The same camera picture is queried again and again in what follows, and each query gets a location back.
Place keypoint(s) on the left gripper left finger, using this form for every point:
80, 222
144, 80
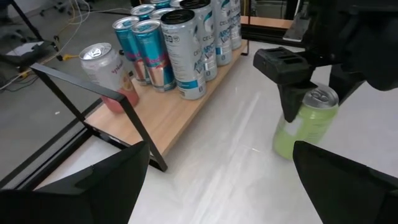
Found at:
102, 193

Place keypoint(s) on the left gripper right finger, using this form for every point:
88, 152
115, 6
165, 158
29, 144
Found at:
348, 193

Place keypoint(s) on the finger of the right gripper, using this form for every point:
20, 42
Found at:
343, 84
292, 99

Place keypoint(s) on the green Sanzo calamansi can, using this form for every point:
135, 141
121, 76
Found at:
308, 127

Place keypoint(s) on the pink white beverage can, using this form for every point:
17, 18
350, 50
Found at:
102, 68

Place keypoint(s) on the black tripod stand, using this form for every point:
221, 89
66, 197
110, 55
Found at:
25, 18

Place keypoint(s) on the black aluminium rig frame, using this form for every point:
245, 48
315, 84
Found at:
264, 32

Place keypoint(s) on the wooden shelf with black frame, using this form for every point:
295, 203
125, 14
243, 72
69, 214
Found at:
155, 115

